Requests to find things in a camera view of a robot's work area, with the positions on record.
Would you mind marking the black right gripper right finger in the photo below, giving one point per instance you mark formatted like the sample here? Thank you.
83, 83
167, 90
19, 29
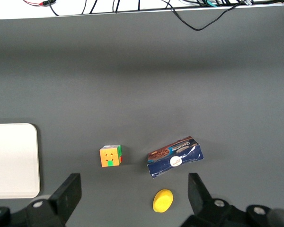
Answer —
201, 201

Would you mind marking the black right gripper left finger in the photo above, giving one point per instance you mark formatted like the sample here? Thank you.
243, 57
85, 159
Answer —
66, 196

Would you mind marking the dark blue cookie box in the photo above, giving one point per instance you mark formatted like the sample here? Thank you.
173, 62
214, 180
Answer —
175, 157

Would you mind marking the beige rectangular plastic tray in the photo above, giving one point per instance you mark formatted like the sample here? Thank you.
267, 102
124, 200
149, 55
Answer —
13, 160

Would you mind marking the yellow oval sponge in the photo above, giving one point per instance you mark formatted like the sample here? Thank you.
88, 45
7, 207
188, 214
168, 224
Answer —
162, 201

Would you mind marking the orange-faced puzzle cube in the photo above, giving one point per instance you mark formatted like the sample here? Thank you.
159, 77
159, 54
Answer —
109, 157

